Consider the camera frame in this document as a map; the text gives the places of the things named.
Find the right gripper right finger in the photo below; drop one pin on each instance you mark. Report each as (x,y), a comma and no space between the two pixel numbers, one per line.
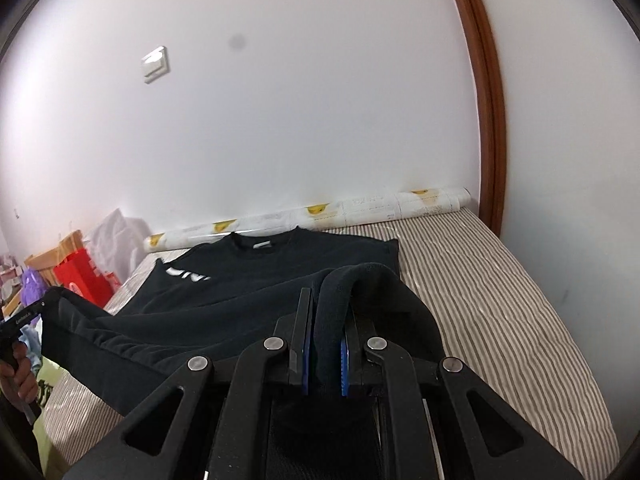
(354,359)

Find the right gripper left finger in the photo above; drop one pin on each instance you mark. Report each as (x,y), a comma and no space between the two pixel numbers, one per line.
(296,329)

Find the black sweatshirt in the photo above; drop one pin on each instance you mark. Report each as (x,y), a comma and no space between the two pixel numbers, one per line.
(217,299)

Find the person's left hand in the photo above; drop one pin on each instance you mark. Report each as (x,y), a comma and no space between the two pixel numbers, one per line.
(19,386)

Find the purple plastic bag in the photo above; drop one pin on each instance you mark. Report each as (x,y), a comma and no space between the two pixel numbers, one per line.
(33,286)

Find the wooden headboard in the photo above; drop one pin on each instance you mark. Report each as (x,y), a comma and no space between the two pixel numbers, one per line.
(44,263)

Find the red paper shopping bag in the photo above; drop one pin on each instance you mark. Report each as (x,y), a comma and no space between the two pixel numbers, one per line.
(78,273)

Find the white Miniso shopping bag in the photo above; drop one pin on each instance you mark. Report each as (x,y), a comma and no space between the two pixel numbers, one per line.
(116,246)

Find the rolled white yellow paper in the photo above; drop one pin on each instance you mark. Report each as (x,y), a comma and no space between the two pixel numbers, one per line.
(324,216)

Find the striped mattress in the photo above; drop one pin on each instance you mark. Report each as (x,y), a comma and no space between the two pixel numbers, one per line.
(494,317)

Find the brown wooden door frame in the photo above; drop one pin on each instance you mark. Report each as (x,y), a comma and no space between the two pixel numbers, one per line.
(491,110)

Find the white wall switch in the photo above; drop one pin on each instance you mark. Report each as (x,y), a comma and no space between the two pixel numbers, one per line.
(155,64)

